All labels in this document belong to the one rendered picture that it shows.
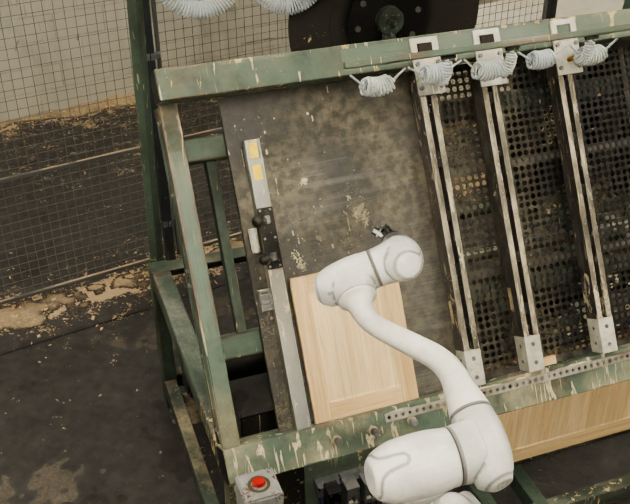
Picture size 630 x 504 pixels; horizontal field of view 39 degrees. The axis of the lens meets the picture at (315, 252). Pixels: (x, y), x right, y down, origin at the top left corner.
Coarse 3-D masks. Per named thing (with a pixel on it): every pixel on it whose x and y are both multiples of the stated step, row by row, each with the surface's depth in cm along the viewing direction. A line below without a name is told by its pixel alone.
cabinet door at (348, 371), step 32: (384, 288) 302; (320, 320) 296; (352, 320) 299; (320, 352) 295; (352, 352) 299; (384, 352) 302; (320, 384) 295; (352, 384) 299; (384, 384) 302; (416, 384) 305; (320, 416) 295
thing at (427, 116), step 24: (432, 48) 297; (432, 96) 301; (432, 120) 303; (432, 144) 301; (432, 168) 301; (432, 192) 305; (432, 216) 308; (456, 216) 304; (456, 240) 304; (456, 264) 304; (456, 288) 304; (456, 312) 304; (456, 336) 308; (480, 360) 306; (480, 384) 306
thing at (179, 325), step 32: (160, 288) 379; (160, 320) 403; (480, 320) 383; (160, 352) 414; (192, 352) 343; (192, 384) 329; (256, 416) 308; (192, 448) 385; (288, 480) 330; (608, 480) 368
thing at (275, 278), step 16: (256, 160) 287; (256, 192) 287; (256, 208) 287; (272, 272) 288; (272, 288) 288; (288, 304) 290; (288, 320) 290; (288, 336) 290; (288, 352) 290; (288, 368) 290; (288, 384) 290; (304, 400) 291; (304, 416) 291
